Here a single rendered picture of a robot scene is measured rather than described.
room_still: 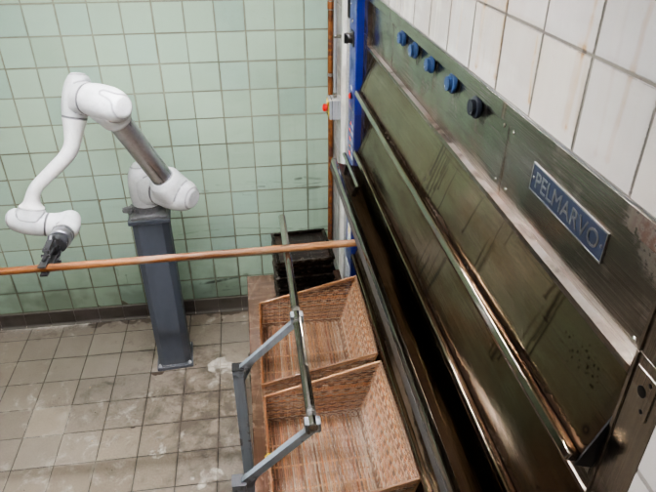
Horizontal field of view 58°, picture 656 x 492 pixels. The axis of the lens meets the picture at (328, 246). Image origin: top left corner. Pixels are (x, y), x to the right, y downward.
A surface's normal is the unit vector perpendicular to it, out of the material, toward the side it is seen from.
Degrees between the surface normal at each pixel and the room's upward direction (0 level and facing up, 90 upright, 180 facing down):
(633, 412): 90
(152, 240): 90
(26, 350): 0
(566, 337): 70
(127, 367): 0
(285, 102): 90
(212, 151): 90
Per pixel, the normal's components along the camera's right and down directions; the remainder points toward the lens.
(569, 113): -0.99, 0.07
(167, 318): 0.21, 0.51
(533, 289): -0.92, -0.24
